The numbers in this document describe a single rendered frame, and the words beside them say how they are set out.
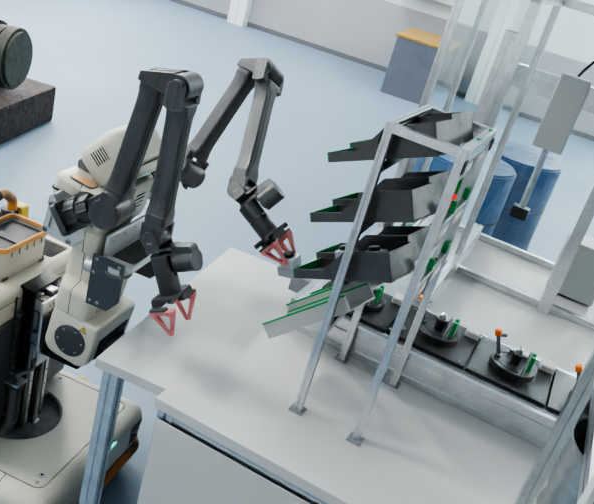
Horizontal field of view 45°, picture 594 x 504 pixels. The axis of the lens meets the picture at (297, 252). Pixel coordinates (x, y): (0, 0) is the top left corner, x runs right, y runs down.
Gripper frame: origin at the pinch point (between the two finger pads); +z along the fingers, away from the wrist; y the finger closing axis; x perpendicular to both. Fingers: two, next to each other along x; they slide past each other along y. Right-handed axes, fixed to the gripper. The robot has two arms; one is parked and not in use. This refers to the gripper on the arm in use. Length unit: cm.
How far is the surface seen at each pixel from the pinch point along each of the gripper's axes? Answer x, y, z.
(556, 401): -21, 29, 80
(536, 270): 32, 149, 75
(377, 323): 7.2, 19.6, 32.3
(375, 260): -34.2, -10.8, 12.3
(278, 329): 1.5, -17.5, 12.7
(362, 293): -16.4, -2.5, 18.6
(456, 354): -5, 26, 54
